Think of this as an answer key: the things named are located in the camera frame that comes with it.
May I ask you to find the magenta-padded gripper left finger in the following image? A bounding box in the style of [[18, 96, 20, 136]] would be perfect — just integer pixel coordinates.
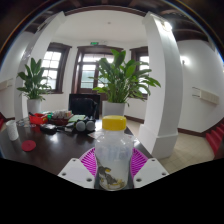
[[57, 147, 98, 190]]

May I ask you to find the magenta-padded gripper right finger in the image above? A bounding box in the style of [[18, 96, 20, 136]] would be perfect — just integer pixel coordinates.
[[128, 147, 170, 190]]

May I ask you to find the yellow-capped clear drink bottle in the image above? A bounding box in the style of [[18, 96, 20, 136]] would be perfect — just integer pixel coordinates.
[[94, 115, 135, 192]]

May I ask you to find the grey-headed microphone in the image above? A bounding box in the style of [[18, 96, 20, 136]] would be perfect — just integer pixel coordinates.
[[74, 120, 87, 132], [85, 119, 97, 132]]

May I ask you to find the black pouch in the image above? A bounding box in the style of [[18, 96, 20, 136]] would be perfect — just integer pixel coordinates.
[[39, 123, 58, 135]]

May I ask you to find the flat round red coaster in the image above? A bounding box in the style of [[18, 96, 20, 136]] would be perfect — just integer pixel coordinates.
[[21, 139, 37, 153]]

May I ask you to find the green notebook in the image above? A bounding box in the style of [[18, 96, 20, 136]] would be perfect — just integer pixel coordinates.
[[68, 114, 87, 123]]

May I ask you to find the brown box of small items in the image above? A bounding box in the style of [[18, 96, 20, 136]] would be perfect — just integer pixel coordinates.
[[51, 109, 74, 126]]

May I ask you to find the red plastic box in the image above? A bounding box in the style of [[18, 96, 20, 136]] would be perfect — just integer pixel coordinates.
[[29, 112, 49, 126]]

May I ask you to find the black office chair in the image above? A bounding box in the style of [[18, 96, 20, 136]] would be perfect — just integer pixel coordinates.
[[68, 93, 101, 119]]

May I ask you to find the red carpeted staircase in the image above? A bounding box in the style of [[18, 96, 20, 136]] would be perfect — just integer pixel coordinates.
[[0, 113, 6, 131], [204, 119, 224, 158]]

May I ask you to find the potted green plant white pot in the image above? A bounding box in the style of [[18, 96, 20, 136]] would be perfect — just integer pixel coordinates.
[[16, 57, 53, 116], [91, 49, 162, 118]]

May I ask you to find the dark wooden glazed door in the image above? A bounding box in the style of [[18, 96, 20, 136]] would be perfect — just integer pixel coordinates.
[[71, 45, 116, 101]]

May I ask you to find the dark-framed window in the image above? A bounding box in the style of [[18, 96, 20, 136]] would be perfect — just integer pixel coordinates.
[[129, 46, 150, 101], [40, 42, 73, 94]]

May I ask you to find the glowing wall lamp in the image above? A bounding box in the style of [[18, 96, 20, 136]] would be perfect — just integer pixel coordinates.
[[179, 55, 190, 66]]

